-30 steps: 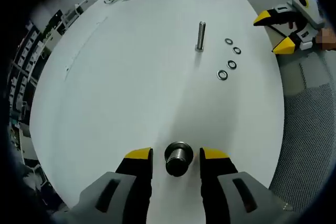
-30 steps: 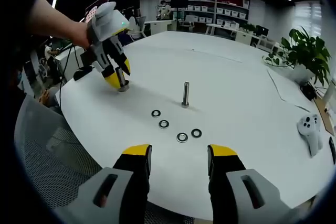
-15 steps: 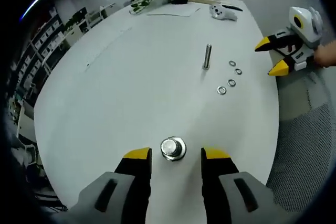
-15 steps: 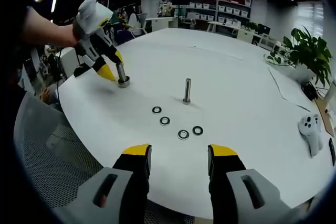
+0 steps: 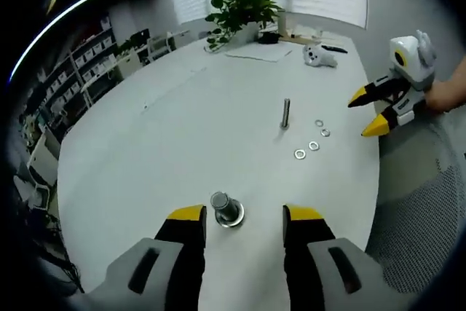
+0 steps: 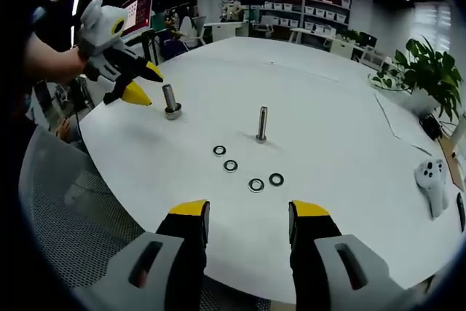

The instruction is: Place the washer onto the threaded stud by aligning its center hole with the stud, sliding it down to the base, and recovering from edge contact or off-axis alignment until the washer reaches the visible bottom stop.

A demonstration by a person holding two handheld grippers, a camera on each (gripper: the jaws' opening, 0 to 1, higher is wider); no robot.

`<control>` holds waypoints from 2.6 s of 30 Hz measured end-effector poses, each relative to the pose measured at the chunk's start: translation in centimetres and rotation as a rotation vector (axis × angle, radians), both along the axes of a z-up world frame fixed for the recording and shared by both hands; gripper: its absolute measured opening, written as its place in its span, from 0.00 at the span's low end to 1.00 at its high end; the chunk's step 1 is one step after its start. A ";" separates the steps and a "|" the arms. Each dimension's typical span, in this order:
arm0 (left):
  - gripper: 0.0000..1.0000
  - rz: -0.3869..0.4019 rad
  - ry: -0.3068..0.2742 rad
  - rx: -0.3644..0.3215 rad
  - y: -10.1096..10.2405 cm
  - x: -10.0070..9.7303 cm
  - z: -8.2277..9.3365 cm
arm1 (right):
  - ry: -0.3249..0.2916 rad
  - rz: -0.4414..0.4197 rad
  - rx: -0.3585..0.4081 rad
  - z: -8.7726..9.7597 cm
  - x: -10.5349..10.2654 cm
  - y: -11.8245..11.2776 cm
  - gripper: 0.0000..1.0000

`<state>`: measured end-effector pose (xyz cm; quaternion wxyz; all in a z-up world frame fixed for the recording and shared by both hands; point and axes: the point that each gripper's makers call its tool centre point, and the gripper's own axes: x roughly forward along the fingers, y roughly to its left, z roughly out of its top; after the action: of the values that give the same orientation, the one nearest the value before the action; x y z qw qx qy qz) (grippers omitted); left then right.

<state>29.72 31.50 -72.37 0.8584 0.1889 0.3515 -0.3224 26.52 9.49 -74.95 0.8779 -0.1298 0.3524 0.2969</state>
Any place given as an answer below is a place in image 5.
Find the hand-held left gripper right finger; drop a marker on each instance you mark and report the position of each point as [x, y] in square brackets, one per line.
[316, 274]

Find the large steel threaded stud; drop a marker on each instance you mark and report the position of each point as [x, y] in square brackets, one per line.
[223, 206]

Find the shelf with white bins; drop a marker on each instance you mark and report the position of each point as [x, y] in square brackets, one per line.
[80, 67]

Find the white plant pot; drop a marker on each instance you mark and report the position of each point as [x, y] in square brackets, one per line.
[247, 32]

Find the small black object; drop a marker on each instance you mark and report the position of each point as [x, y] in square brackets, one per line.
[269, 38]

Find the white paper sheet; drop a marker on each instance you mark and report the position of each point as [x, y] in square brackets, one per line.
[258, 53]

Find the person's right hand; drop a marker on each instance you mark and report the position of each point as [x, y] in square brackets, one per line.
[438, 96]

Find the small steel threaded stud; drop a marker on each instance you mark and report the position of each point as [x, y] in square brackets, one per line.
[285, 114]

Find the black pen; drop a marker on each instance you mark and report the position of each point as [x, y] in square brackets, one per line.
[335, 49]

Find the ceiling light strip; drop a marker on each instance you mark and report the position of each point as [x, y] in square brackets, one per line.
[73, 7]

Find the white background desk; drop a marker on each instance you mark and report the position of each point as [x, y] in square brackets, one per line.
[160, 47]

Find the grey mesh office chair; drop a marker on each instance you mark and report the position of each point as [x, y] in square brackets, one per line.
[418, 223]

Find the white post wooden base stand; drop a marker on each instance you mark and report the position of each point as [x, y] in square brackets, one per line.
[291, 36]

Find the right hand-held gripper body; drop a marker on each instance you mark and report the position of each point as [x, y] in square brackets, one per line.
[415, 56]

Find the green leafy plant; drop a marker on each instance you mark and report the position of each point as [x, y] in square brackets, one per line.
[244, 7]

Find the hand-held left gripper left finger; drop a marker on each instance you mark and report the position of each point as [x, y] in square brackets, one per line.
[153, 274]

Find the white plush toy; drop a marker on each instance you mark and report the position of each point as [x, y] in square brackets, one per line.
[318, 56]

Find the small steel washer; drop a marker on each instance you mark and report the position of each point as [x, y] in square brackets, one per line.
[309, 145]
[316, 122]
[322, 132]
[296, 154]

